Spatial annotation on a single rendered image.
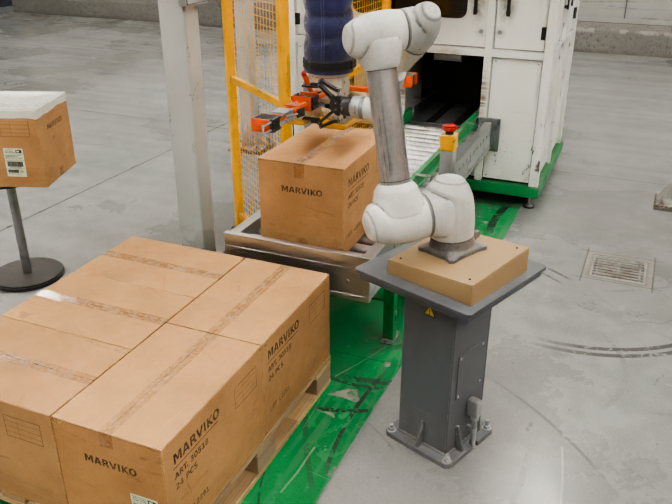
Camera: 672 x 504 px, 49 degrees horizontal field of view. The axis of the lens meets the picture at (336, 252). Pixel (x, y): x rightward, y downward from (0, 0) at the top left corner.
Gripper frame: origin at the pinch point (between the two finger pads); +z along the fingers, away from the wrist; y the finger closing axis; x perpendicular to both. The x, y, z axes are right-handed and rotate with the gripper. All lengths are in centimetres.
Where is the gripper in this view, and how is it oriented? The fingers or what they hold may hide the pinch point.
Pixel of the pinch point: (305, 102)
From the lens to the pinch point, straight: 310.5
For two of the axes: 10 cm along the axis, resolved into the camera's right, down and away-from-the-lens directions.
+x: 3.7, -4.0, 8.4
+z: -9.3, -1.6, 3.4
